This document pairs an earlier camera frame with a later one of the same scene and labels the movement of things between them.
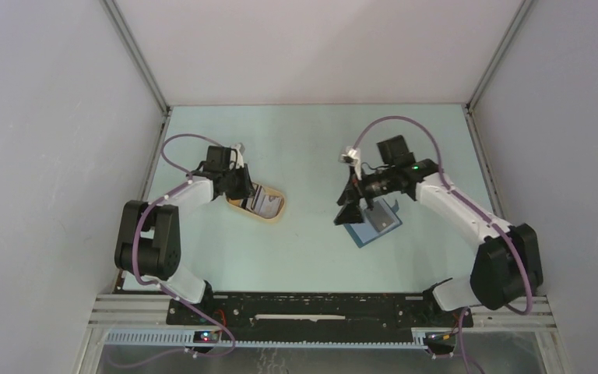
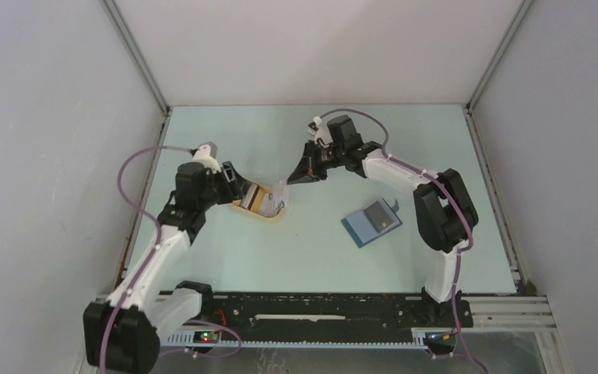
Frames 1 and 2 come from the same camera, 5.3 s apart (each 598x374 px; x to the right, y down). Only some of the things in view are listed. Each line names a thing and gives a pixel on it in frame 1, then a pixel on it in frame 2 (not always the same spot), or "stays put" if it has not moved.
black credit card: [381, 215] stays put
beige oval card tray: [265, 203] stays put
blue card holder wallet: [380, 217] stays put
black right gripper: [350, 211] -> [308, 169]
